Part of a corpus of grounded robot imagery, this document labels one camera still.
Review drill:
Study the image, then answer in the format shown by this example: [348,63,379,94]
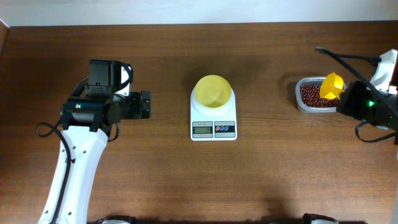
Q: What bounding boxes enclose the yellow measuring scoop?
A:
[320,73,344,100]

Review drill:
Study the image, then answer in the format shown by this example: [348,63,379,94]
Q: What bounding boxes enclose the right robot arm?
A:
[336,81,397,144]

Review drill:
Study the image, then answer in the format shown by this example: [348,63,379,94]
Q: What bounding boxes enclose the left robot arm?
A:
[35,59,151,223]

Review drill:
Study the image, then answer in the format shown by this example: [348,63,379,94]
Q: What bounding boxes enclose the yellow plastic bowl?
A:
[194,75,232,108]

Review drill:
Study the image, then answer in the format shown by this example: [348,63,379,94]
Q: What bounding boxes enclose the white digital kitchen scale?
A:
[190,88,238,141]

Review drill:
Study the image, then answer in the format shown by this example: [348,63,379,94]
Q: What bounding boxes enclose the clear plastic bean container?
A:
[295,77,340,113]

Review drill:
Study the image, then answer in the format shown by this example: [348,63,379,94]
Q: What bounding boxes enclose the red beans in container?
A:
[300,85,340,108]

